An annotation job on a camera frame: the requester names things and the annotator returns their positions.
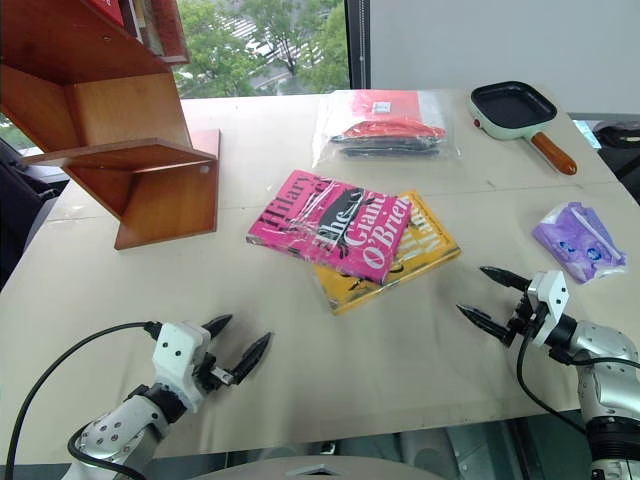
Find black window frame post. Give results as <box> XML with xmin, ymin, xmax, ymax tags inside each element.
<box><xmin>347</xmin><ymin>0</ymin><xmax>372</xmax><ymax>94</ymax></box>

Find red folded item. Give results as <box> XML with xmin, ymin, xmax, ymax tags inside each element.
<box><xmin>329</xmin><ymin>91</ymin><xmax>448</xmax><ymax>147</ymax></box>

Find green square frying pan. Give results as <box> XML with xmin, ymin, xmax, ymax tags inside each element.
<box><xmin>469</xmin><ymin>81</ymin><xmax>579</xmax><ymax>176</ymax></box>

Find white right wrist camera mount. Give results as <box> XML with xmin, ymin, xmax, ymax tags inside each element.
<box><xmin>526</xmin><ymin>270</ymin><xmax>572</xmax><ymax>347</ymax></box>

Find pale-paged book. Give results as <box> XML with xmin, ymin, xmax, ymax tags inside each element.
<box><xmin>137</xmin><ymin>0</ymin><xmax>167</xmax><ymax>57</ymax></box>

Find black chair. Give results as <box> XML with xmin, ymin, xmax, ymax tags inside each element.
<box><xmin>0</xmin><ymin>138</ymin><xmax>70</xmax><ymax>294</ymax></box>

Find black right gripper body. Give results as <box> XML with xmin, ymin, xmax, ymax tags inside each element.
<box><xmin>503</xmin><ymin>291</ymin><xmax>542</xmax><ymax>347</ymax></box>

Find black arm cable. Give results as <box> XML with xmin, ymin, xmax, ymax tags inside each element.
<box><xmin>3</xmin><ymin>321</ymin><xmax>164</xmax><ymax>480</ymax></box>
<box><xmin>515</xmin><ymin>319</ymin><xmax>597</xmax><ymax>422</ymax></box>

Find pink paperback book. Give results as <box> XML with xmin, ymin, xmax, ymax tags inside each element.
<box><xmin>245</xmin><ymin>169</ymin><xmax>414</xmax><ymax>287</ymax></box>

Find brown wooden bookshelf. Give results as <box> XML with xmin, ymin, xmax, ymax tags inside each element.
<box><xmin>0</xmin><ymin>0</ymin><xmax>222</xmax><ymax>251</ymax></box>

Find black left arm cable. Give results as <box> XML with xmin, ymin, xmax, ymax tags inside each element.
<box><xmin>3</xmin><ymin>321</ymin><xmax>164</xmax><ymax>480</ymax></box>

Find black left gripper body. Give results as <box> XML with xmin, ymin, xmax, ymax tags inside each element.
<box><xmin>192</xmin><ymin>349</ymin><xmax>236</xmax><ymax>401</ymax></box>

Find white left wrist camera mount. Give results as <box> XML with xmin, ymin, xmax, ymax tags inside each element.
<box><xmin>151</xmin><ymin>321</ymin><xmax>214</xmax><ymax>412</ymax></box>

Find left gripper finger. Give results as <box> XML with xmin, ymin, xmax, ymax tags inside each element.
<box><xmin>229</xmin><ymin>331</ymin><xmax>274</xmax><ymax>386</ymax></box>
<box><xmin>201</xmin><ymin>313</ymin><xmax>234</xmax><ymax>338</ymax></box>

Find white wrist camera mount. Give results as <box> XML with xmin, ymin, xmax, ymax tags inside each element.
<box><xmin>526</xmin><ymin>270</ymin><xmax>572</xmax><ymax>347</ymax></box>
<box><xmin>151</xmin><ymin>321</ymin><xmax>214</xmax><ymax>412</ymax></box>

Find dark-spined book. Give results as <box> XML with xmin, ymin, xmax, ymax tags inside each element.
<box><xmin>119</xmin><ymin>0</ymin><xmax>147</xmax><ymax>44</ymax></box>

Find green tree outside window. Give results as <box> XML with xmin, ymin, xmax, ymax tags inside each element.
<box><xmin>172</xmin><ymin>0</ymin><xmax>350</xmax><ymax>99</ymax></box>

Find clear plastic bag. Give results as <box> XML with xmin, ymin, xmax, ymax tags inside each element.
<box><xmin>312</xmin><ymin>89</ymin><xmax>464</xmax><ymax>169</ymax></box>

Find yellow paperback book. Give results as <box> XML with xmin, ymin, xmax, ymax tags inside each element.
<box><xmin>312</xmin><ymin>189</ymin><xmax>462</xmax><ymax>317</ymax></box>

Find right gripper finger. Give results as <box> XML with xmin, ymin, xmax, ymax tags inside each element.
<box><xmin>455</xmin><ymin>303</ymin><xmax>512</xmax><ymax>343</ymax></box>
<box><xmin>479</xmin><ymin>266</ymin><xmax>531</xmax><ymax>294</ymax></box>

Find black bundled items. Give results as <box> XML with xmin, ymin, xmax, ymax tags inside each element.
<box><xmin>333</xmin><ymin>133</ymin><xmax>444</xmax><ymax>161</ymax></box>

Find red book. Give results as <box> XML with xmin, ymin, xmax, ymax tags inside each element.
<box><xmin>88</xmin><ymin>0</ymin><xmax>126</xmax><ymax>26</ymax></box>

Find purple tissue pack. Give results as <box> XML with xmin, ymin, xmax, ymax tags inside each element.
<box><xmin>531</xmin><ymin>201</ymin><xmax>629</xmax><ymax>285</ymax></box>

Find black bag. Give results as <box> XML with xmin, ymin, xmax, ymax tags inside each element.
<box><xmin>593</xmin><ymin>119</ymin><xmax>640</xmax><ymax>207</ymax></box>

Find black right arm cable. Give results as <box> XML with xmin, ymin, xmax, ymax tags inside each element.
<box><xmin>515</xmin><ymin>319</ymin><xmax>597</xmax><ymax>422</ymax></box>

